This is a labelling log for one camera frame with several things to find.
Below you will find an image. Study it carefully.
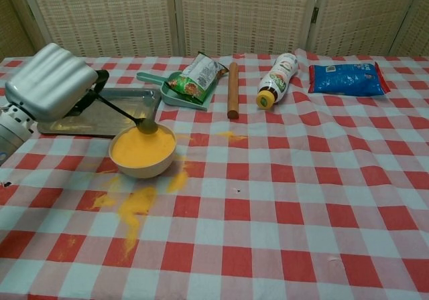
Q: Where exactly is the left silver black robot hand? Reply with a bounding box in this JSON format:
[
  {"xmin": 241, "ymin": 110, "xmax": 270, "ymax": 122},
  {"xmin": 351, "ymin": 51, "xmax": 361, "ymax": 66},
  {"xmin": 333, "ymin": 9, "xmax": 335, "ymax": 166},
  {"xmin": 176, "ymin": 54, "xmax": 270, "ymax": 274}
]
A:
[{"xmin": 5, "ymin": 42, "xmax": 110, "ymax": 123}]

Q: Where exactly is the black spoon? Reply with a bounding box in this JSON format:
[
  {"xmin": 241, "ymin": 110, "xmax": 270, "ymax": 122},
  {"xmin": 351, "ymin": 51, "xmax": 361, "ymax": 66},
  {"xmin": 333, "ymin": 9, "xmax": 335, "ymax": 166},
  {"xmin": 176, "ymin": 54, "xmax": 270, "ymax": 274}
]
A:
[{"xmin": 97, "ymin": 94, "xmax": 160, "ymax": 135}]

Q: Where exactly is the rectangular metal tray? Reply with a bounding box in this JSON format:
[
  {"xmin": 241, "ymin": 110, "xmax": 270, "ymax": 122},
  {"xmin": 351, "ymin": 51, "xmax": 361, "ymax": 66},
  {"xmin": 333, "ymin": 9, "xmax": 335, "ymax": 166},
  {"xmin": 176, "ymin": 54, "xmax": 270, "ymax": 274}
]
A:
[{"xmin": 36, "ymin": 87, "xmax": 162, "ymax": 139}]

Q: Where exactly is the beige bowl of yellow powder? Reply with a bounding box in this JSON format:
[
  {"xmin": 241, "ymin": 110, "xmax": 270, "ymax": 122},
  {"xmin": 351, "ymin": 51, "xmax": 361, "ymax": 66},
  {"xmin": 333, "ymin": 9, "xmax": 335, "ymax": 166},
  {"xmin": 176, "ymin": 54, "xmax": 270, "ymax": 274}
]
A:
[{"xmin": 108, "ymin": 124, "xmax": 177, "ymax": 179}]

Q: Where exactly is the green plastic scoop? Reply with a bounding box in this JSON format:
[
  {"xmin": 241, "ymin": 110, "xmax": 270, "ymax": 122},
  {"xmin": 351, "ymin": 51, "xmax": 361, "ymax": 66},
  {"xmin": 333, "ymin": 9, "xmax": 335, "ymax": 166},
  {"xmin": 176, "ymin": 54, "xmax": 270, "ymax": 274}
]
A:
[{"xmin": 136, "ymin": 71, "xmax": 217, "ymax": 113}]

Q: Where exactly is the green snack bag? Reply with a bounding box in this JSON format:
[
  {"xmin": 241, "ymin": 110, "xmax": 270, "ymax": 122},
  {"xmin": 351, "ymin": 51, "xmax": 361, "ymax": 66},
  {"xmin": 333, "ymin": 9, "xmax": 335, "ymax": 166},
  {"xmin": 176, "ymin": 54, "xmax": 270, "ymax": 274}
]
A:
[{"xmin": 166, "ymin": 52, "xmax": 229, "ymax": 104}]

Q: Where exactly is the spilled yellow powder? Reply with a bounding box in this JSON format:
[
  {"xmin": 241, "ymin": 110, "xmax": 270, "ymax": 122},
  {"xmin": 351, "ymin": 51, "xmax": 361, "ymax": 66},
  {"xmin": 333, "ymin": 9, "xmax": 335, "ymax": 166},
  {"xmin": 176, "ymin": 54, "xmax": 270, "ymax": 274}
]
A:
[{"xmin": 83, "ymin": 131, "xmax": 249, "ymax": 260}]

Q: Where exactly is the wooden rolling pin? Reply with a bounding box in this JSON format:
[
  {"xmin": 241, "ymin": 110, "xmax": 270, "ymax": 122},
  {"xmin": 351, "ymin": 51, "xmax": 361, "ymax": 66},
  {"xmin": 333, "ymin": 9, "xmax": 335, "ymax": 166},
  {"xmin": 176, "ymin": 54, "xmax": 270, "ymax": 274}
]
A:
[{"xmin": 227, "ymin": 62, "xmax": 239, "ymax": 119}]

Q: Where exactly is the woven folding screen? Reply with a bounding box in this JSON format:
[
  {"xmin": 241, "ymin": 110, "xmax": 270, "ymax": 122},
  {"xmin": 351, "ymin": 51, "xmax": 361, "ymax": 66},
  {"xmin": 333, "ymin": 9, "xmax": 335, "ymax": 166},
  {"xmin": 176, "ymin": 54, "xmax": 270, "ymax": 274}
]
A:
[{"xmin": 0, "ymin": 0, "xmax": 429, "ymax": 62}]

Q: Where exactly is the white bottle with yellow cap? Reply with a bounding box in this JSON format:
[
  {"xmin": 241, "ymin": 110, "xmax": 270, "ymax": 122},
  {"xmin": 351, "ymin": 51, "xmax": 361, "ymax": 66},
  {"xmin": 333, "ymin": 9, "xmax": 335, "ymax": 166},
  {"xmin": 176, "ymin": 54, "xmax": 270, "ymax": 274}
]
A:
[{"xmin": 256, "ymin": 52, "xmax": 299, "ymax": 110}]

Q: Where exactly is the red white checkered tablecloth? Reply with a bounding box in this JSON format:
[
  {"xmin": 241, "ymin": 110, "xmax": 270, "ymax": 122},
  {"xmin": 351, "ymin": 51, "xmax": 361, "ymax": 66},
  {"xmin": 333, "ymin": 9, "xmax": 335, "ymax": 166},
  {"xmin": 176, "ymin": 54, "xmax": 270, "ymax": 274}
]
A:
[{"xmin": 0, "ymin": 48, "xmax": 429, "ymax": 300}]

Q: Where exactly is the blue snack bag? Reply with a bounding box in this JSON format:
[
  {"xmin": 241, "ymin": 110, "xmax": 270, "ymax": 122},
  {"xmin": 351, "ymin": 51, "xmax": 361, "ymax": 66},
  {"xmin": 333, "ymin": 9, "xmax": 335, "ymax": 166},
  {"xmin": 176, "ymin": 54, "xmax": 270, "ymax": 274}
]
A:
[{"xmin": 307, "ymin": 61, "xmax": 391, "ymax": 97}]

